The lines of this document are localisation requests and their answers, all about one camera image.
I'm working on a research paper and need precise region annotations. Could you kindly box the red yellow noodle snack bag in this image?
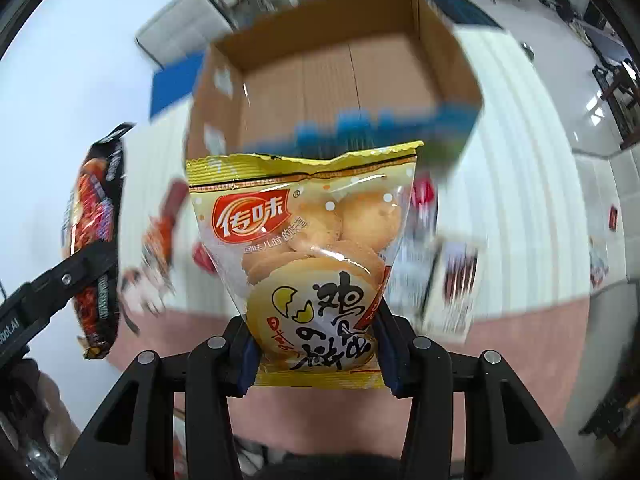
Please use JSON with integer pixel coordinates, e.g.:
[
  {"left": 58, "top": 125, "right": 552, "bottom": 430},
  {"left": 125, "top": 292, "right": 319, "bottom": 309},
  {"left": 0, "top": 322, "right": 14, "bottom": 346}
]
[{"left": 62, "top": 122, "right": 134, "bottom": 360}]

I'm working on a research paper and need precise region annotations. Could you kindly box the white brown stick snack packet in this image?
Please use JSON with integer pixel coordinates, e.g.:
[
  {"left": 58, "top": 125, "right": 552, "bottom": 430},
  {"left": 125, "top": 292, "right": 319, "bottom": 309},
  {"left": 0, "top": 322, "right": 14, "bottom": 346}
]
[{"left": 421, "top": 235, "right": 486, "bottom": 344}]

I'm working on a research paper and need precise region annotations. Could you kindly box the orange panda seed bag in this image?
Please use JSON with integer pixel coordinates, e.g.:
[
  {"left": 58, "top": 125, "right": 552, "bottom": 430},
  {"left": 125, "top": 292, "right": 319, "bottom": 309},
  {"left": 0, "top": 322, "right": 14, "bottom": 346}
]
[{"left": 142, "top": 216, "right": 175, "bottom": 289}]

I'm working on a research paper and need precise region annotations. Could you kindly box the dark brown snack packet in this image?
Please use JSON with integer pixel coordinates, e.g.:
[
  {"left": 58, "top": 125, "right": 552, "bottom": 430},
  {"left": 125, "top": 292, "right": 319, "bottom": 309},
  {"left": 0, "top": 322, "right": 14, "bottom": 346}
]
[{"left": 160, "top": 179, "right": 189, "bottom": 222}]

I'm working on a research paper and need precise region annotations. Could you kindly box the red white fish snack packet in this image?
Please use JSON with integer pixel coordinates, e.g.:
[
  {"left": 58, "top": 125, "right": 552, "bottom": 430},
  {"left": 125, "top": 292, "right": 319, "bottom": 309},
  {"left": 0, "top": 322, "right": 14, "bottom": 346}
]
[{"left": 411, "top": 172, "right": 437, "bottom": 209}]

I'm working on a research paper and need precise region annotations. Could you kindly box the yellow egg biscuit bag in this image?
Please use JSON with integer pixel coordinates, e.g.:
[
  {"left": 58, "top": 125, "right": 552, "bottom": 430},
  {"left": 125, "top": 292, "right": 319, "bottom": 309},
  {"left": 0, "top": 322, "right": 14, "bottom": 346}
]
[{"left": 186, "top": 142, "right": 418, "bottom": 389}]

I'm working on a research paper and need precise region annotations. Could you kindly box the long red milk candy packet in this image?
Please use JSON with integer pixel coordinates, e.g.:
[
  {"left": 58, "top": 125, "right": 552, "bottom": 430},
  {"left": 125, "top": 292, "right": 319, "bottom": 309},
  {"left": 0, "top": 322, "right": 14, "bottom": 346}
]
[{"left": 192, "top": 242, "right": 216, "bottom": 275}]

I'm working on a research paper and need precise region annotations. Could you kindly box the gloved left hand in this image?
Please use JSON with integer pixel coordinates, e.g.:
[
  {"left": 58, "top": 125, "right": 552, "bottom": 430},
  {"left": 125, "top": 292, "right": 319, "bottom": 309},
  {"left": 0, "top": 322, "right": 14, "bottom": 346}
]
[{"left": 1, "top": 359, "right": 79, "bottom": 479}]

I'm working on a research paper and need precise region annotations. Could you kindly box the small red box on chair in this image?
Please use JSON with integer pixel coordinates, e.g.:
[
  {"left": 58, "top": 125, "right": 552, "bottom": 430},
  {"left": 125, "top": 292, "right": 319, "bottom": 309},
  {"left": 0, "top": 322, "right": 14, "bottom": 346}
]
[{"left": 608, "top": 205, "right": 618, "bottom": 232}]

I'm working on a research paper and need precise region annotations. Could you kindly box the white quilted chair right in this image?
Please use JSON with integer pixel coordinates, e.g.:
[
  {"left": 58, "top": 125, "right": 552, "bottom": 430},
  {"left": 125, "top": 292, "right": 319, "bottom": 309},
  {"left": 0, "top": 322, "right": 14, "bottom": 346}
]
[{"left": 573, "top": 145, "right": 640, "bottom": 295}]

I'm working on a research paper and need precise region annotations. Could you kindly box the pink striped cat tablecloth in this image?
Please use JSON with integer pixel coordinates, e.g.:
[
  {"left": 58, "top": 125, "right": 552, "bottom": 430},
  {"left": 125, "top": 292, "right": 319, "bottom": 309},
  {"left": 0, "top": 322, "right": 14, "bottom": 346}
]
[{"left": 107, "top": 26, "right": 590, "bottom": 457}]

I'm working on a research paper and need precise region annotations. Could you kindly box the white chair with blue cushion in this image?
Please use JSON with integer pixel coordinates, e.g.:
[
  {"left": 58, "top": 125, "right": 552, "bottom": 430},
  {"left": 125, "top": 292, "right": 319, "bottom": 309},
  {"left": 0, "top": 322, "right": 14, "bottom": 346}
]
[{"left": 136, "top": 0, "right": 231, "bottom": 117}]

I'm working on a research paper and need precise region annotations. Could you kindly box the dark wooden chair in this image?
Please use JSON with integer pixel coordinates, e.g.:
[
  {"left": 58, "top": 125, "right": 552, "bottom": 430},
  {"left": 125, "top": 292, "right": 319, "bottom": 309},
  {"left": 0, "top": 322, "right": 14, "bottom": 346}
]
[{"left": 592, "top": 58, "right": 639, "bottom": 151}]

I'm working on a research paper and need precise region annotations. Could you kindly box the open cardboard milk box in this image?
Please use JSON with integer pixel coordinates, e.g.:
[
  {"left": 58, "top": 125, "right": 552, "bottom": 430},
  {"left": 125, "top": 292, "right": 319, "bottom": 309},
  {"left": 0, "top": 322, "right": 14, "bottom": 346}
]
[{"left": 184, "top": 0, "right": 484, "bottom": 165}]

